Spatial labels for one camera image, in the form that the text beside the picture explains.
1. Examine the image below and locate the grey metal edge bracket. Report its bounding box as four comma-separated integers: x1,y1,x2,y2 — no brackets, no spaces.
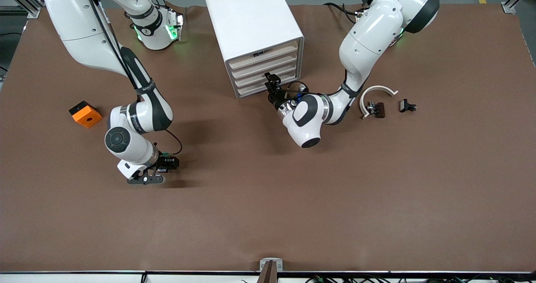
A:
260,258,283,273

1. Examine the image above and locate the white curved plastic ring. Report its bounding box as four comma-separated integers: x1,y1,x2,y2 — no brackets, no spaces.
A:
359,85,398,120

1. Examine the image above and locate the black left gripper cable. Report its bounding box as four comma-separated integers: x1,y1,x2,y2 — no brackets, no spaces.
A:
288,81,311,104

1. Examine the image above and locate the orange and black block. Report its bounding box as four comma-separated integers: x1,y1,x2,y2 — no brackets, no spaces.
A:
69,101,103,129

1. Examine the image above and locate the black left base cable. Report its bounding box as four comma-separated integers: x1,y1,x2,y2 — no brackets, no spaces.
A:
323,2,361,24

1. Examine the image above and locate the white table edge rail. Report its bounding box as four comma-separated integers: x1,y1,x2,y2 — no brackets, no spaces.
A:
0,270,536,283

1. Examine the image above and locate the dark brown small connector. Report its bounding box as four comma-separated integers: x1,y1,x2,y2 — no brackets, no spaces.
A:
366,101,386,118

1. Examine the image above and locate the brown table cover sheet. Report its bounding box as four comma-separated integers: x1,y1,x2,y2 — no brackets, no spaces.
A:
0,3,536,273

